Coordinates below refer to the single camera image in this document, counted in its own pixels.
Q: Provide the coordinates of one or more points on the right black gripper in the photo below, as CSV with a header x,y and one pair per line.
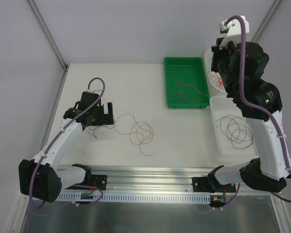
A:
x,y
217,58

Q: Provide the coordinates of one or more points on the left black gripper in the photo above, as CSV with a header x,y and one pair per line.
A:
x,y
104,115

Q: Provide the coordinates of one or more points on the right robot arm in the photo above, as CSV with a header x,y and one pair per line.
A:
x,y
241,66

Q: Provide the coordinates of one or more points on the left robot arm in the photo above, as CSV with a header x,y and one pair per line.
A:
x,y
39,177

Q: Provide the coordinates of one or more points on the white plastic tub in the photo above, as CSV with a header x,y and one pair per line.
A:
x,y
215,83

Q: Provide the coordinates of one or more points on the green plastic tray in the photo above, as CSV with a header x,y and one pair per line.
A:
x,y
185,82

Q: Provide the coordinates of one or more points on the white perforated basket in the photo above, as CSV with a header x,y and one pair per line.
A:
x,y
233,134

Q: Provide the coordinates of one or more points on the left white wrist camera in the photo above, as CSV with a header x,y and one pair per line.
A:
x,y
97,91

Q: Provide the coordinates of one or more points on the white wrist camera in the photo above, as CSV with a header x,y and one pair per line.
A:
x,y
232,31
97,91

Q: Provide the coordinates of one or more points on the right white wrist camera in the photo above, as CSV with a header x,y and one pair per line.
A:
x,y
232,31

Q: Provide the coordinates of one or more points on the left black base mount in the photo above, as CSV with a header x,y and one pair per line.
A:
x,y
99,181

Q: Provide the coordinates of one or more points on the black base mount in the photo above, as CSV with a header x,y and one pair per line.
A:
x,y
99,181
204,184

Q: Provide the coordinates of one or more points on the aluminium rail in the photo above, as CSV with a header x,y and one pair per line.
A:
x,y
154,180

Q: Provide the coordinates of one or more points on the right aluminium corner post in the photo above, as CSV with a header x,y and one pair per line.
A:
x,y
259,21

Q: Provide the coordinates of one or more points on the aluminium corner post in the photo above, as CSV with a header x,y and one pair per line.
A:
x,y
259,21
33,6

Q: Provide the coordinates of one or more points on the white slotted cable duct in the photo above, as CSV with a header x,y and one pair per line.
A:
x,y
135,197

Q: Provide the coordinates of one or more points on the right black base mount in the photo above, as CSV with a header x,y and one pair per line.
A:
x,y
204,184

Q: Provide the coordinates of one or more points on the left aluminium corner post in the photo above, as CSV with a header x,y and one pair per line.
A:
x,y
33,6

